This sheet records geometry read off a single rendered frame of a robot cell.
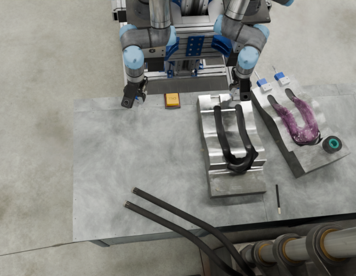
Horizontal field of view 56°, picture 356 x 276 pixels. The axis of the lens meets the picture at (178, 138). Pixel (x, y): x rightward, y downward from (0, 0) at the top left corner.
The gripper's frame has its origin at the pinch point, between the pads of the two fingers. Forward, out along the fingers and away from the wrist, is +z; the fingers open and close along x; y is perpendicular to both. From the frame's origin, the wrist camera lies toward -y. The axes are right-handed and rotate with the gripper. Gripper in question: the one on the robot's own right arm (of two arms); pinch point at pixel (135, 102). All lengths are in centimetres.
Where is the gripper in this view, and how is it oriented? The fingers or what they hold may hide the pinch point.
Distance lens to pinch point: 157.8
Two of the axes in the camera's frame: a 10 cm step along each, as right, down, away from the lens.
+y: 3.6, -8.6, 3.6
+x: -9.3, -3.6, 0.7
